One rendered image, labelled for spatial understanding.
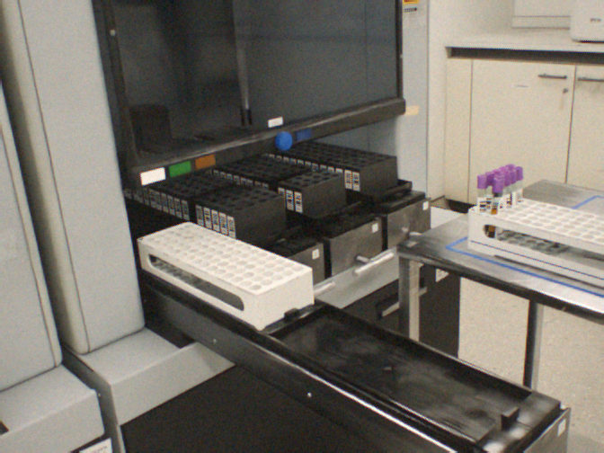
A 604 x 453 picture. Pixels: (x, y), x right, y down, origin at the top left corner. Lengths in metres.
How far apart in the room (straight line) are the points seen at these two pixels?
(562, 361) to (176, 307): 1.62
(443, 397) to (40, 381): 0.55
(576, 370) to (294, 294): 1.57
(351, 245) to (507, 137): 2.19
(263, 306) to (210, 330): 0.11
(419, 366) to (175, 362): 0.37
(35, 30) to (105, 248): 0.31
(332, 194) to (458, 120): 2.25
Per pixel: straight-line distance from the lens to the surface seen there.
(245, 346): 0.84
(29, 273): 0.93
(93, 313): 0.99
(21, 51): 0.89
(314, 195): 1.18
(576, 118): 3.12
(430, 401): 0.73
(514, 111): 3.25
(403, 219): 1.26
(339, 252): 1.14
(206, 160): 0.99
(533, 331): 1.51
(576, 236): 0.95
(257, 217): 1.09
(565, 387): 2.22
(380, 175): 1.31
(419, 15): 1.37
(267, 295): 0.83
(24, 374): 0.98
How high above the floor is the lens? 1.23
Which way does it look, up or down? 21 degrees down
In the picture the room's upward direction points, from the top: 4 degrees counter-clockwise
